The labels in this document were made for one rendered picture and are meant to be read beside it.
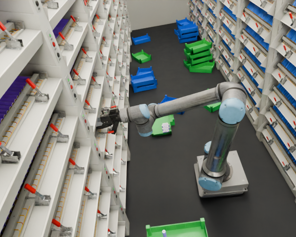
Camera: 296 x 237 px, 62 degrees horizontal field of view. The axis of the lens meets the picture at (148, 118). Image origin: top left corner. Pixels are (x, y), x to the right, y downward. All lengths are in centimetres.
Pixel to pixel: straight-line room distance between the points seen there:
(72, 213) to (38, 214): 22
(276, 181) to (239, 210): 39
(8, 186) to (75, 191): 45
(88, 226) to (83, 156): 30
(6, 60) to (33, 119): 19
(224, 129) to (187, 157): 99
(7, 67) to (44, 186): 38
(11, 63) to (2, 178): 29
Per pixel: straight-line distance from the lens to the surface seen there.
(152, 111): 159
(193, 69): 346
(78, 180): 110
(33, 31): 95
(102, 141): 151
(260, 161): 228
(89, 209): 123
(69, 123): 108
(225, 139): 138
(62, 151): 96
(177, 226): 142
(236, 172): 198
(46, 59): 101
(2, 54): 80
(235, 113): 123
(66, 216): 101
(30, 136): 77
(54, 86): 98
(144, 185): 212
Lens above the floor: 168
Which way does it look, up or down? 38 degrees down
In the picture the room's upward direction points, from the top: 12 degrees counter-clockwise
